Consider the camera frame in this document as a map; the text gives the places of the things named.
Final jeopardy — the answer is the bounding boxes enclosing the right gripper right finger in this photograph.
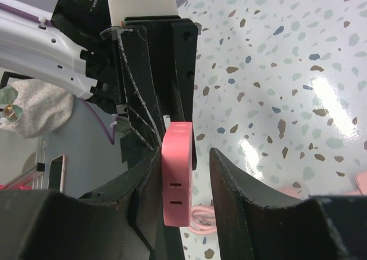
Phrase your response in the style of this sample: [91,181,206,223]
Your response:
[210,148,366,259]

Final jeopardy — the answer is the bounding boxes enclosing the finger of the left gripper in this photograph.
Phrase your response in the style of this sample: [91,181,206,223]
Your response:
[169,23,200,170]
[116,27,165,162]

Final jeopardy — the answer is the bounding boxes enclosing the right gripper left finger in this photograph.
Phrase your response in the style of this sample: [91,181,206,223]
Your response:
[1,149,184,259]

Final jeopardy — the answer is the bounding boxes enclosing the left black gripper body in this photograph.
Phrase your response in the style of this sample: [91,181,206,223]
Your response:
[100,16,201,122]

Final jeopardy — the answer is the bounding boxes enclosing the pink plug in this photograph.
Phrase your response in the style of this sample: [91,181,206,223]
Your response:
[161,122,193,227]

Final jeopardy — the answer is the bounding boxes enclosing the pink power strip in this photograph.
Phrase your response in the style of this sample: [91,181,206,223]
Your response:
[356,172,367,196]

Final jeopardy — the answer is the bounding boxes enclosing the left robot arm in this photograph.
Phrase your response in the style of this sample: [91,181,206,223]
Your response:
[1,0,200,159]

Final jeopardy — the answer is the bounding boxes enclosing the pink smartphone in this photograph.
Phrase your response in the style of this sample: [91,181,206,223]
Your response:
[48,154,66,193]

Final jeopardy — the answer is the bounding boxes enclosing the floral cloth bundle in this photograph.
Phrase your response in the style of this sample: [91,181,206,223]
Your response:
[1,79,74,139]

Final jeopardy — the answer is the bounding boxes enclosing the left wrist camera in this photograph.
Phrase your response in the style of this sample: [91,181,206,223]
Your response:
[108,0,178,26]

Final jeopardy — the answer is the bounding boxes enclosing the pink power cord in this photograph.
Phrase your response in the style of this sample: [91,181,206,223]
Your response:
[188,204,218,234]

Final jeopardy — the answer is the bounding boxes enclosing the aluminium frame rail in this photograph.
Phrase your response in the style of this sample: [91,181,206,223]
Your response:
[1,135,47,191]

